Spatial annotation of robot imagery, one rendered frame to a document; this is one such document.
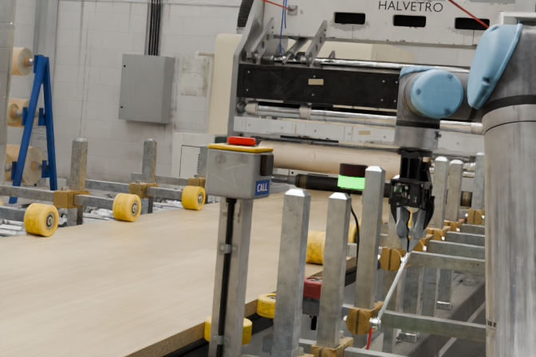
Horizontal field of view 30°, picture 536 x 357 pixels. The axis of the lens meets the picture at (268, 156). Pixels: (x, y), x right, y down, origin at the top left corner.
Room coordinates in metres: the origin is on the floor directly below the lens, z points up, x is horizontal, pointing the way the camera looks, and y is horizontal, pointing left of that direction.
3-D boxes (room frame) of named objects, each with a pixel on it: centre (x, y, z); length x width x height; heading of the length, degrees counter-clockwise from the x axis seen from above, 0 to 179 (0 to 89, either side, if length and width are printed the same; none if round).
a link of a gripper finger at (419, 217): (2.03, -0.32, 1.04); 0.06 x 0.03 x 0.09; 160
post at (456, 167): (3.00, -0.57, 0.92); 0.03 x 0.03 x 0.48; 70
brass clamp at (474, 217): (3.49, -0.75, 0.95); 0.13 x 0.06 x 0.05; 160
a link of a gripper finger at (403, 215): (2.04, -0.29, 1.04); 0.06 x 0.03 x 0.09; 160
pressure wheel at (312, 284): (2.14, -0.13, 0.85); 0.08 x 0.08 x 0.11
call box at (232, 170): (1.35, 0.04, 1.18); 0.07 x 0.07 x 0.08; 70
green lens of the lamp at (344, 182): (2.08, -0.18, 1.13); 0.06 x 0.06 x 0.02
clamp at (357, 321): (2.09, -0.23, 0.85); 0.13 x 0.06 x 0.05; 160
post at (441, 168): (2.77, -0.49, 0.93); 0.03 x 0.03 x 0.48; 70
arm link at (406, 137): (2.04, -0.30, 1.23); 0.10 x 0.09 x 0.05; 70
